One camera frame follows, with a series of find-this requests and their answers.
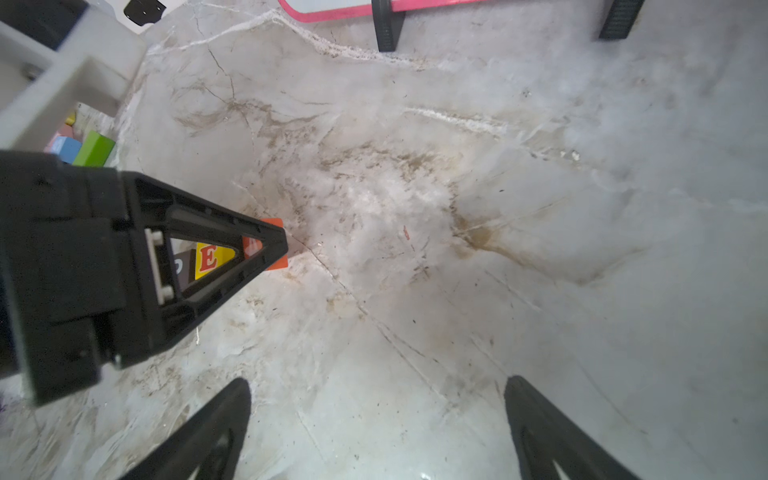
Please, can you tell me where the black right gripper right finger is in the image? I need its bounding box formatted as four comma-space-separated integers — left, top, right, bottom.
504, 375, 637, 479

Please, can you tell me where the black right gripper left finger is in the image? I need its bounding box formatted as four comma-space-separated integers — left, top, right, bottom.
123, 378, 251, 479

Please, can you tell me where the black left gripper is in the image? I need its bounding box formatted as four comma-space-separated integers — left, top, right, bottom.
1, 150, 288, 406

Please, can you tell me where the brown P letter block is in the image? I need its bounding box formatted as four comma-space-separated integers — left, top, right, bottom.
174, 250, 196, 291

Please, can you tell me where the yellow E letter block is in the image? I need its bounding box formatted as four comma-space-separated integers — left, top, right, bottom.
194, 242, 237, 280

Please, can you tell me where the orange A letter block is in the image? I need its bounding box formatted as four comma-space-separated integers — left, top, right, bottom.
242, 218, 289, 271

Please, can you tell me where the long green block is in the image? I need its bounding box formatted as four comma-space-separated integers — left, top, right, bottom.
73, 131, 116, 167

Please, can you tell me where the light blue block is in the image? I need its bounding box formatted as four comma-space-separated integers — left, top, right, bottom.
48, 136, 82, 164

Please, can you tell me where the pink framed whiteboard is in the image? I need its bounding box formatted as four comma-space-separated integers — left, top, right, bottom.
277, 0, 481, 24

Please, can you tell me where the black whiteboard stand foot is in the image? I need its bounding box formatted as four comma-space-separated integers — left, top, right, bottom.
371, 0, 406, 53

